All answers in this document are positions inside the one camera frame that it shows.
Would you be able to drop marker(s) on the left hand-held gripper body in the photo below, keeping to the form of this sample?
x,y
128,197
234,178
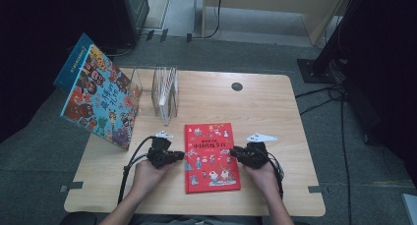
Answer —
x,y
160,154

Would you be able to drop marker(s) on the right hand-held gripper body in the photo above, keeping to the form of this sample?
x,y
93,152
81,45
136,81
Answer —
x,y
257,154

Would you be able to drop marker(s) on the red picture book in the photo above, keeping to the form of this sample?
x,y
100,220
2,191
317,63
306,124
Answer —
x,y
211,159

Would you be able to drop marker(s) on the clear acrylic book rack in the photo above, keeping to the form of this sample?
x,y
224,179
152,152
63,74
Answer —
x,y
165,94

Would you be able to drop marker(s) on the cartoon animal picture book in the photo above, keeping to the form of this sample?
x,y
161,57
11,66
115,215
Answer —
x,y
101,103

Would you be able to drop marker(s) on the dark blue monster picture book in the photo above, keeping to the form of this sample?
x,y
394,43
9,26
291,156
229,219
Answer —
x,y
73,64

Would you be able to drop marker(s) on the person's right hand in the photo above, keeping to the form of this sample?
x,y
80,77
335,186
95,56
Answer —
x,y
265,179

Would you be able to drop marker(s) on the person's left hand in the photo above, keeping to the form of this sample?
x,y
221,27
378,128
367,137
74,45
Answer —
x,y
147,179

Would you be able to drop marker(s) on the black round table grommet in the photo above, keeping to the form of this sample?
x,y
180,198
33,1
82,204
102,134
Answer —
x,y
237,86

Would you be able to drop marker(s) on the person's grey clothing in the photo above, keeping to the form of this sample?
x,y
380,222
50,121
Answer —
x,y
196,220

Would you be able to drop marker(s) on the grey tape strip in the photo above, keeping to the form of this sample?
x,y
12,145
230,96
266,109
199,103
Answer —
x,y
73,186
317,189

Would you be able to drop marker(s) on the black stand base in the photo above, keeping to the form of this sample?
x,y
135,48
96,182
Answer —
x,y
314,71

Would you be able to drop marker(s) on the black floor tape piece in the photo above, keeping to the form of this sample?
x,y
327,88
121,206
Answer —
x,y
189,37
149,35

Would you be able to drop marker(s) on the black cabinet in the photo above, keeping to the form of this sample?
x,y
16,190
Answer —
x,y
131,12

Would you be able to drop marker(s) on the light wooden furniture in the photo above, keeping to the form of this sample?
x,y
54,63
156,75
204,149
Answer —
x,y
278,0

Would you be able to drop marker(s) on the white box corner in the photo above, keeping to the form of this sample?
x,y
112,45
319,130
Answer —
x,y
411,208

